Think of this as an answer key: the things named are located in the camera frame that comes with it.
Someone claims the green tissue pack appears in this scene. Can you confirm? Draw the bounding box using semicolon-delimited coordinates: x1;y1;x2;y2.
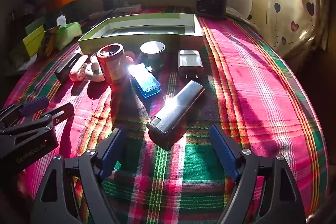
56;15;82;50

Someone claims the yellow snack packet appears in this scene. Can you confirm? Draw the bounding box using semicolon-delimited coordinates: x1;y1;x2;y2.
38;26;61;58

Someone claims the green cardboard box lid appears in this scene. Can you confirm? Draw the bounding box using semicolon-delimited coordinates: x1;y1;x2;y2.
25;15;48;33

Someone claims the black rectangular case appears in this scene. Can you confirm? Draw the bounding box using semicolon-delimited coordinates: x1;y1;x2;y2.
55;52;82;83

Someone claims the black flat tablet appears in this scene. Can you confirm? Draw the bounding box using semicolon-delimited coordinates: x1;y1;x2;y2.
87;13;112;28

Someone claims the green container with white lid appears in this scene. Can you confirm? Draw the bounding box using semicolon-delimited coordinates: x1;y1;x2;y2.
140;41;167;62

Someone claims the silver metal lighter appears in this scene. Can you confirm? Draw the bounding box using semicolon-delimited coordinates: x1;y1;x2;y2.
146;80;205;150

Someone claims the blue transparent usb tester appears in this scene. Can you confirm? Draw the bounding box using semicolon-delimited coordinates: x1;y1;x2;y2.
130;63;161;101

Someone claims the pink green plaid blanket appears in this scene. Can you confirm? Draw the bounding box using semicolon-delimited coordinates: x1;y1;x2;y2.
4;5;329;224

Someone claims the white power strip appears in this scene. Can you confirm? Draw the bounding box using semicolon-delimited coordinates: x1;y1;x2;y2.
89;4;142;19

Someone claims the green cardboard box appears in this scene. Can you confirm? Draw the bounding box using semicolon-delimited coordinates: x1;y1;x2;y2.
78;13;204;55

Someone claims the red plastic jar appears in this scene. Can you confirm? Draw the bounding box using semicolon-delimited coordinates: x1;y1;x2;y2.
96;43;126;85

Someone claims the yellow-green cardboard box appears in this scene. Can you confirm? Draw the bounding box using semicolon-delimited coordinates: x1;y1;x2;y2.
22;25;47;57

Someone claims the white round earbud case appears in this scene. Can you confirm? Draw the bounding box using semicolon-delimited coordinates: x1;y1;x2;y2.
85;54;106;82

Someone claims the white charger adapter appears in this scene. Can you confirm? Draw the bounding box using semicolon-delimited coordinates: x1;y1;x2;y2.
178;49;204;80

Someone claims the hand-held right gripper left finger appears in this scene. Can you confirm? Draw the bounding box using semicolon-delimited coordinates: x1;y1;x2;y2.
30;124;128;224

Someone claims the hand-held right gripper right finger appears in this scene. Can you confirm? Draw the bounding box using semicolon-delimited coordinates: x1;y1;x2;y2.
209;123;306;224

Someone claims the grey desk fan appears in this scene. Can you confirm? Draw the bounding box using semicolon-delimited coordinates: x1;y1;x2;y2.
195;0;228;20

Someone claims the cream curtain with hearts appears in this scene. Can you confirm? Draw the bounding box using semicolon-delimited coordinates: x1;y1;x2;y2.
248;0;329;57

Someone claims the pink earbud case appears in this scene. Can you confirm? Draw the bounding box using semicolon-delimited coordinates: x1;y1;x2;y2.
69;55;89;82

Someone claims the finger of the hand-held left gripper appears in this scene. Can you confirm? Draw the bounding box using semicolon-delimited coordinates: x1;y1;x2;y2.
0;96;50;130
0;102;75;136

